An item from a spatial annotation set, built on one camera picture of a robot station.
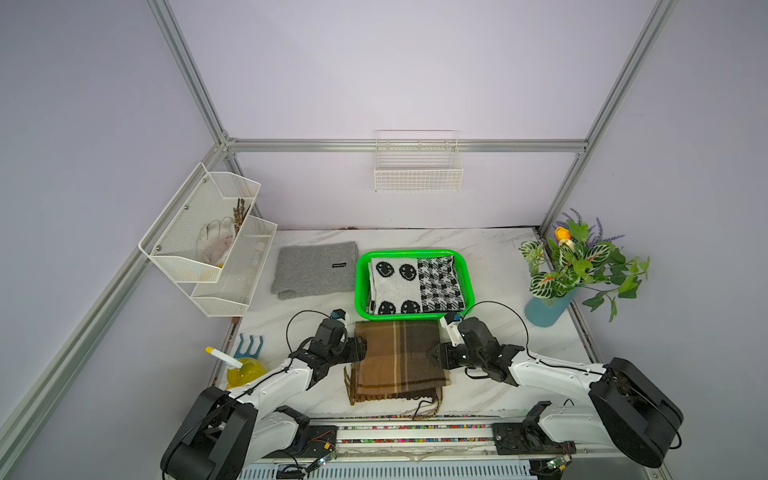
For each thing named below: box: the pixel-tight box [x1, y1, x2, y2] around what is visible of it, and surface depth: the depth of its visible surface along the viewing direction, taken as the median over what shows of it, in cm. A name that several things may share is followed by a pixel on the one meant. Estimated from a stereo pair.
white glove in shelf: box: [197, 216, 236, 265], surface depth 78 cm
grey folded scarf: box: [270, 241, 359, 300], surface depth 106 cm
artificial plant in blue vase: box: [519, 208, 650, 327], surface depth 71 cm
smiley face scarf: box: [368, 255, 466, 315], surface depth 95 cm
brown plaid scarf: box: [344, 320, 452, 420], surface depth 84 cm
